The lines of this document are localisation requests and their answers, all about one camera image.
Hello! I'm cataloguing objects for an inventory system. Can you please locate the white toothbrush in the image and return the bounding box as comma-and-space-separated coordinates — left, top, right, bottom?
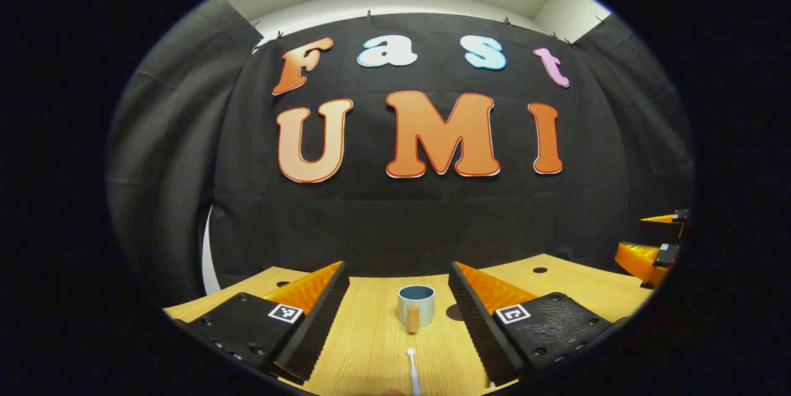
405, 348, 422, 396

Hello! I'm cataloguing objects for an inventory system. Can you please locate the white panel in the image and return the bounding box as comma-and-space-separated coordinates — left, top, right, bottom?
201, 203, 222, 296

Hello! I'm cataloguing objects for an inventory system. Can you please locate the black backdrop cloth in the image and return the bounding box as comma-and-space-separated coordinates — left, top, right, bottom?
106, 0, 696, 310

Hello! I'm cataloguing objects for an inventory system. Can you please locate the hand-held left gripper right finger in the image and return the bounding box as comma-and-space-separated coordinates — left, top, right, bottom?
449, 261, 632, 387

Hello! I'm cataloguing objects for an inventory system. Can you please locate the wooden desktop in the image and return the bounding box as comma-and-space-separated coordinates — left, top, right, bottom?
162, 253, 656, 396

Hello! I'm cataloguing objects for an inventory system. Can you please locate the light blue cup wooden handle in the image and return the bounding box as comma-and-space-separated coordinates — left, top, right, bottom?
397, 285, 436, 334

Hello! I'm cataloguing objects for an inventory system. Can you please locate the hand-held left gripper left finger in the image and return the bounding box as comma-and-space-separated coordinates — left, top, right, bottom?
172, 260, 351, 384

